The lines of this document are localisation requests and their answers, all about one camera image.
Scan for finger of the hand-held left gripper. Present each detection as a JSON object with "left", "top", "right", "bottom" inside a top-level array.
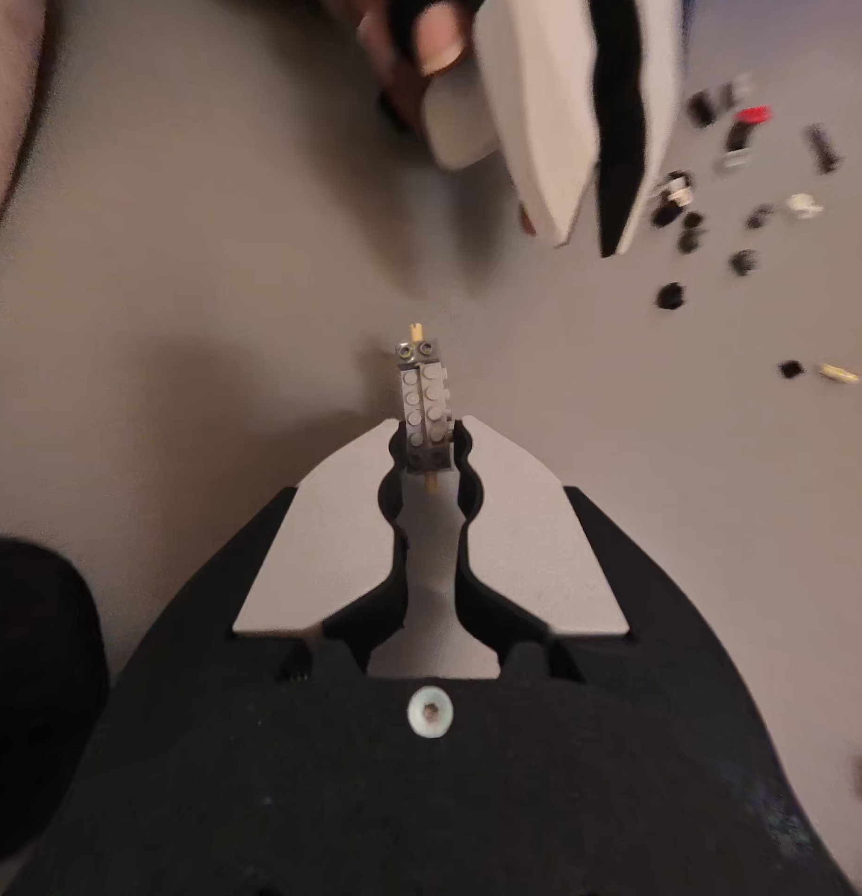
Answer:
[
  {"left": 592, "top": 0, "right": 685, "bottom": 259},
  {"left": 473, "top": 0, "right": 601, "bottom": 248}
]

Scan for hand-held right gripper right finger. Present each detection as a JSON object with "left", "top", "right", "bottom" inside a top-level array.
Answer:
[{"left": 455, "top": 418, "right": 629, "bottom": 676}]

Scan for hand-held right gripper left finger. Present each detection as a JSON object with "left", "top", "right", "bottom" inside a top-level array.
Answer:
[{"left": 233, "top": 419, "right": 409, "bottom": 676}]

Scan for dark grey brick assembly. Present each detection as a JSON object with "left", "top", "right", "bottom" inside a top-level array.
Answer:
[{"left": 394, "top": 338, "right": 454, "bottom": 473}]

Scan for grey desk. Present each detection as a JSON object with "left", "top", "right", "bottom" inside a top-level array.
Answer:
[{"left": 0, "top": 0, "right": 862, "bottom": 896}]

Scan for person's left hand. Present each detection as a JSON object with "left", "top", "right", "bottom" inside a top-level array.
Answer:
[{"left": 354, "top": 0, "right": 474, "bottom": 134}]

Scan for scattered small toy bricks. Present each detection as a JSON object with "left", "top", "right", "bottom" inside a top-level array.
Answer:
[{"left": 648, "top": 70, "right": 862, "bottom": 386}]

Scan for black mesh wrist rest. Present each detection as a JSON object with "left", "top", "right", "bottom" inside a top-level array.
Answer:
[{"left": 0, "top": 535, "right": 111, "bottom": 869}]

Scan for person's beige sweatshirt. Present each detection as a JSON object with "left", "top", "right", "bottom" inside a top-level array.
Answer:
[{"left": 0, "top": 0, "right": 54, "bottom": 253}]

